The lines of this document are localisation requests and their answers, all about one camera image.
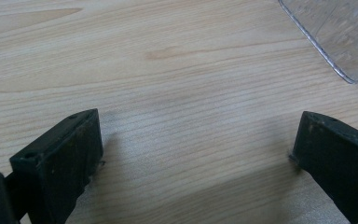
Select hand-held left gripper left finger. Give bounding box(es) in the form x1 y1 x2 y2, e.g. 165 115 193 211
8 108 104 224

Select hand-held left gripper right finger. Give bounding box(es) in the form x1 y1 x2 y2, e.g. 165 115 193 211
290 110 358 224

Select clear plastic container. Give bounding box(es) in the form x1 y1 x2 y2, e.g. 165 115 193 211
278 0 358 85

